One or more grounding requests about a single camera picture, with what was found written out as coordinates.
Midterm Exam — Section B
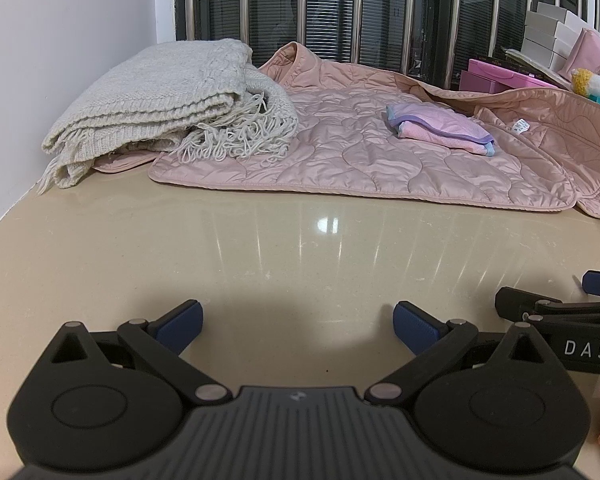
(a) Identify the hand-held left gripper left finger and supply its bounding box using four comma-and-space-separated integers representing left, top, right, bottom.
45, 300, 232, 406

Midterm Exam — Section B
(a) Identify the pink quilted blanket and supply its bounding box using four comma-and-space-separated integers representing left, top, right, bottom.
94, 42, 600, 218

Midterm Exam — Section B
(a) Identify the stack of white boxes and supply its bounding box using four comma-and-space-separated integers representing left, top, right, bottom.
522, 2, 597, 70

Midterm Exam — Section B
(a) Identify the grey knit fringed blanket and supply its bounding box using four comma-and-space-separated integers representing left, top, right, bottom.
36, 38, 299, 196

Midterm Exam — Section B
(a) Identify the pink box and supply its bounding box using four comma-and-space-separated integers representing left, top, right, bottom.
459, 59, 573, 96

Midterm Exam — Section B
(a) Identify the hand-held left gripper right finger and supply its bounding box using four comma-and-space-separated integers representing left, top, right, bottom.
364, 301, 556, 406

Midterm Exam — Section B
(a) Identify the pink fabric bag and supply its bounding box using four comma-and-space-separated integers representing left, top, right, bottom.
567, 27, 600, 83

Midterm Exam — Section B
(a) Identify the metal window railing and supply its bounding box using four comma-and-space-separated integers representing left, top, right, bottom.
182, 0, 598, 88

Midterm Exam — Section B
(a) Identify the pink and blue cloth garment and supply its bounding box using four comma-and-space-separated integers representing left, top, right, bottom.
386, 102, 496, 157

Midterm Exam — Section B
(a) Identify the white and yellow plush toy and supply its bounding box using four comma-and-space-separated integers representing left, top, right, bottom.
570, 67, 600, 113

